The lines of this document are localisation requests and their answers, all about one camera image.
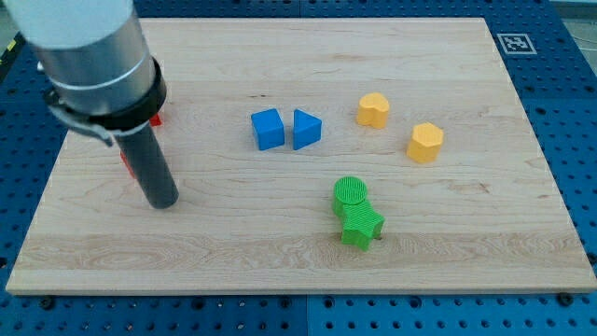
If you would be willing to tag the yellow heart block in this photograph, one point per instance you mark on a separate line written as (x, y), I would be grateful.
(373, 110)

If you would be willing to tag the blue cube block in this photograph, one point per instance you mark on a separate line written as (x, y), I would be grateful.
(268, 129)

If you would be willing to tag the red star block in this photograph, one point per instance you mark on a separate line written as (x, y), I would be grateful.
(155, 120)

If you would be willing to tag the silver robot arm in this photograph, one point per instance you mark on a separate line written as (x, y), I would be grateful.
(105, 82)

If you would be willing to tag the red circle block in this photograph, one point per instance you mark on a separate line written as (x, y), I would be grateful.
(127, 165)

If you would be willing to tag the white fiducial marker tag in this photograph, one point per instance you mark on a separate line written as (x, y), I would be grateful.
(516, 44)

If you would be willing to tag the blue triangle block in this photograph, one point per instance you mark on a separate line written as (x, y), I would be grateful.
(307, 129)

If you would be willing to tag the yellow hexagon block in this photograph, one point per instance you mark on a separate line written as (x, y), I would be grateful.
(425, 142)

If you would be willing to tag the green star block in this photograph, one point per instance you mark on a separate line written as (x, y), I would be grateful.
(361, 224)

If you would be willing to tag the wooden board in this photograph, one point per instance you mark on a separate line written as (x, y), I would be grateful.
(484, 217)

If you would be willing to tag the green circle block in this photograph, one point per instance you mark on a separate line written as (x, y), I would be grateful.
(348, 190)

